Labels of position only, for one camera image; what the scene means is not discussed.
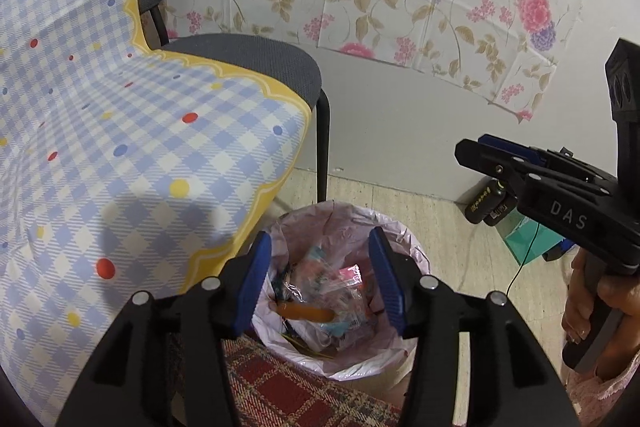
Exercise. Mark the person's right forearm pink sleeve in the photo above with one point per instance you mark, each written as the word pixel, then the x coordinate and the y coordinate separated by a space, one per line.
pixel 610 399

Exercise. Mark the person's right hand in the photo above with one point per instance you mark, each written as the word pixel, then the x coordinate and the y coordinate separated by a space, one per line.
pixel 622 302

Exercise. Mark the person's plaid pants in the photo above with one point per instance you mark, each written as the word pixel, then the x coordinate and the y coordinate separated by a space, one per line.
pixel 280 392

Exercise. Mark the teal box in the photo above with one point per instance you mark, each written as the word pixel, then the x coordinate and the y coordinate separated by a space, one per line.
pixel 525 239

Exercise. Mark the grey padded chair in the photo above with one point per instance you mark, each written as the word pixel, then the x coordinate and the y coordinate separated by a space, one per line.
pixel 250 57

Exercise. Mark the blue checkered dotted cloth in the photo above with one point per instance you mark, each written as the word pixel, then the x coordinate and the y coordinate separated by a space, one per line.
pixel 125 132

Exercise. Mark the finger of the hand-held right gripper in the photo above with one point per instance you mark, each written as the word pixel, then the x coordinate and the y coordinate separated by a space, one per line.
pixel 510 149
pixel 490 164

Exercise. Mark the black cylindrical canister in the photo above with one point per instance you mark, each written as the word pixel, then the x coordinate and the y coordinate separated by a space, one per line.
pixel 482 202
pixel 502 212

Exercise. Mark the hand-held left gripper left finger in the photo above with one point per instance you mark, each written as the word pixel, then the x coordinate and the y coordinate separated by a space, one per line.
pixel 252 277

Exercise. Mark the orange stick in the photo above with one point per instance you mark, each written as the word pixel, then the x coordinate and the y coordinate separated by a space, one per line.
pixel 305 312

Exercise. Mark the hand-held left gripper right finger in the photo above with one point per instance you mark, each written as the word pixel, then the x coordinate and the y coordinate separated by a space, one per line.
pixel 387 277

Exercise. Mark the trash bin with pink bag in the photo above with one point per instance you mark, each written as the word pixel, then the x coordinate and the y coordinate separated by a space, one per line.
pixel 345 217

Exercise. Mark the clear crinkled plastic wrapper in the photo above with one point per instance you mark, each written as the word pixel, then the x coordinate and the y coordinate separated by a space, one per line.
pixel 315 267

